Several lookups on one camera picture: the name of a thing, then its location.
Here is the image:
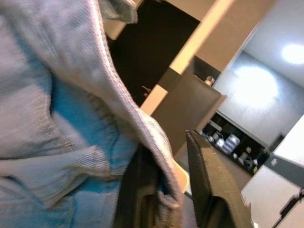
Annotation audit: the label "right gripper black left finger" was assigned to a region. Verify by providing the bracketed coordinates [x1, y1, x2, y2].
[113, 144, 171, 228]

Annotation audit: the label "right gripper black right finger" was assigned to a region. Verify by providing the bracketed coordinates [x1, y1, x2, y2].
[186, 130, 252, 228]

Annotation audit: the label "light blue jeans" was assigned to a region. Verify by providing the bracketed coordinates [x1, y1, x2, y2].
[0, 0, 190, 228]

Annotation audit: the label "brown cabinet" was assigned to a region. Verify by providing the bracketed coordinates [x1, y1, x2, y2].
[152, 70, 228, 162]

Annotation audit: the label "round ceiling light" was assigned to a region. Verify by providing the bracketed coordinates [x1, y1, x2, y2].
[281, 43, 304, 65]

